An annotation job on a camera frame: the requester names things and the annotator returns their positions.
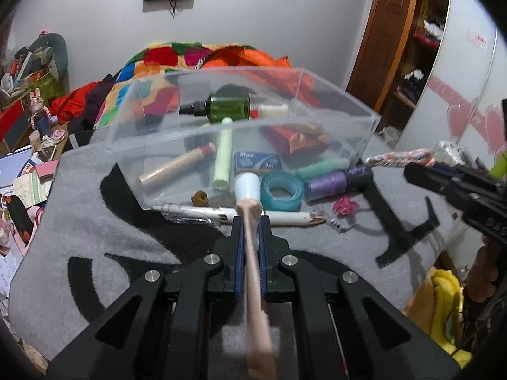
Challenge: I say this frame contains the purple thread spool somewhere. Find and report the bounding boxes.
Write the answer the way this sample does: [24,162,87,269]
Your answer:
[305,165,373,202]

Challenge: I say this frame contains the dark purple cloth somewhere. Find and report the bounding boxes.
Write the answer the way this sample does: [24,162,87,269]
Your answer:
[85,73,123,123]

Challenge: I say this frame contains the yellow cloth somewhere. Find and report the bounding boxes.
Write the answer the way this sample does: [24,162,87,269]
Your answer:
[430,269,474,369]

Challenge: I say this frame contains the pink tube white cap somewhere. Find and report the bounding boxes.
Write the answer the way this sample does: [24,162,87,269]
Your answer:
[233,172,278,380]

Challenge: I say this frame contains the light green tube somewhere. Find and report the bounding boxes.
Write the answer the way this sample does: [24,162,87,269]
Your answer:
[212,117,234,190]

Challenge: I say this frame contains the teal tape roll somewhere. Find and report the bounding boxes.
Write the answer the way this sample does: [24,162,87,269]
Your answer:
[260,171,305,211]

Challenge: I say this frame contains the red tea packet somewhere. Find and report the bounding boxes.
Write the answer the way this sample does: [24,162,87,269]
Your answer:
[263,123,329,155]

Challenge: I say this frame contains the white wardrobe door pink hearts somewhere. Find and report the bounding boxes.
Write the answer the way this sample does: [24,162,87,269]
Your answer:
[396,0,507,175]

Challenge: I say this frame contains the clear plastic box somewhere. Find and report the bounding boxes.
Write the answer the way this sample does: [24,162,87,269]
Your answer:
[94,67,382,208]

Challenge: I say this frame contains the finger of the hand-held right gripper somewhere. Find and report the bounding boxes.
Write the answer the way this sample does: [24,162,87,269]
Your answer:
[404,163,476,210]
[433,165,507,194]

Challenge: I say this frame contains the brown wooden door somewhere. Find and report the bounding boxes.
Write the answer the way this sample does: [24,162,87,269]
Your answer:
[346,0,420,113]

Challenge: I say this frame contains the woven pink white bracelet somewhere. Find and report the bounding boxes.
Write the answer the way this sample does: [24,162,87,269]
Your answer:
[364,148,434,169]

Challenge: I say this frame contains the white tape roll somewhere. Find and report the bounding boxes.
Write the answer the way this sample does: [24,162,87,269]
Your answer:
[257,104,290,118]

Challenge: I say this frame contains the beige concealer tube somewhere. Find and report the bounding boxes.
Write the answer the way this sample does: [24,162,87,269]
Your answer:
[138,144,218,191]

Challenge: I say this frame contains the person's right hand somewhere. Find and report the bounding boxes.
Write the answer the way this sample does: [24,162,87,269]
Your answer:
[469,241,500,302]

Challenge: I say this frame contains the white ballpoint pen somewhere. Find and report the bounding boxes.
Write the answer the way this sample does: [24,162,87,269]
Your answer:
[151,203,235,227]

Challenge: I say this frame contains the colourful patchwork quilt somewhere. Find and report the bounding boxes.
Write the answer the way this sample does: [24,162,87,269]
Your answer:
[94,41,207,129]

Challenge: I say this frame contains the small blue box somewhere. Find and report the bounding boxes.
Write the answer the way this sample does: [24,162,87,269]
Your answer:
[234,150,283,173]

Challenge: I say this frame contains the red cloth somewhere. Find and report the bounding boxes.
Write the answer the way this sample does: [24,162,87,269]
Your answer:
[49,81,101,123]

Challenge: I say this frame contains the teal green tube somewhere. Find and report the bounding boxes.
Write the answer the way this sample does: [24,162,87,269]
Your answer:
[295,157,351,181]

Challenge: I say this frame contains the pink bunny figurine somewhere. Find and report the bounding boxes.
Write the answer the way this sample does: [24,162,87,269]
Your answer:
[29,88,52,137]

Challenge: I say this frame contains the orange jacket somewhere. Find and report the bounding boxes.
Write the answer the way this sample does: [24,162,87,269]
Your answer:
[196,45,294,84]

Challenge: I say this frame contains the grey black patterned blanket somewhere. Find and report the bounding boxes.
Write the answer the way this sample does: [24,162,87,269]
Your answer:
[8,130,456,365]

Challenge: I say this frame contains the blue book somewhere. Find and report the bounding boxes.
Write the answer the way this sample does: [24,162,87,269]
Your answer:
[0,146,34,187]

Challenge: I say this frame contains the pink flat box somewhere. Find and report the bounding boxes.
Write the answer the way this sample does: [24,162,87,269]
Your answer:
[29,160,60,185]

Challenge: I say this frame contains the white gold-tipped pen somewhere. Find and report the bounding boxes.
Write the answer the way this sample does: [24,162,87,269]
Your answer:
[261,211,326,228]

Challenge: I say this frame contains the black orange oblong case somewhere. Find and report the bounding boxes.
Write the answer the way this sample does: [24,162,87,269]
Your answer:
[6,196,34,246]

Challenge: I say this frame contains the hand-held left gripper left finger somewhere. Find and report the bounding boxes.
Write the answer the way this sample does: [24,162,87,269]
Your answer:
[45,216,246,380]

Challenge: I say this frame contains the green cardboard box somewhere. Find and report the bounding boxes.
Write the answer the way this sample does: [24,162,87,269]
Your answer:
[24,69,66,99]

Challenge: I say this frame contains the grey-green plush pillow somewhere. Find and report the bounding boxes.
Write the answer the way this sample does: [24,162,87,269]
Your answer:
[16,32,69,84]

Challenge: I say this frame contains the green white booklet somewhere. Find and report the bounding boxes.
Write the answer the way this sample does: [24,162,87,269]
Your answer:
[14,170,54,206]

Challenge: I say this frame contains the red flat box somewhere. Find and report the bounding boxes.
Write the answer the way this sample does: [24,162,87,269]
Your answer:
[0,99,34,153]

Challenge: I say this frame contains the dark green spray bottle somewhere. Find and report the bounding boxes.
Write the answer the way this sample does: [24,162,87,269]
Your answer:
[179,93,252,123]

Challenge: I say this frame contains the pink clear trinket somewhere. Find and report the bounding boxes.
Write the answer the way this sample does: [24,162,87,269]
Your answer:
[327,198,359,232]

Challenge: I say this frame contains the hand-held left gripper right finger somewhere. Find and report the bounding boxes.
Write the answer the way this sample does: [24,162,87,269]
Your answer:
[257,216,462,380]

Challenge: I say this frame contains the wooden open shelf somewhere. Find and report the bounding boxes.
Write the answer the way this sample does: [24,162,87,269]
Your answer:
[390,0,452,119]

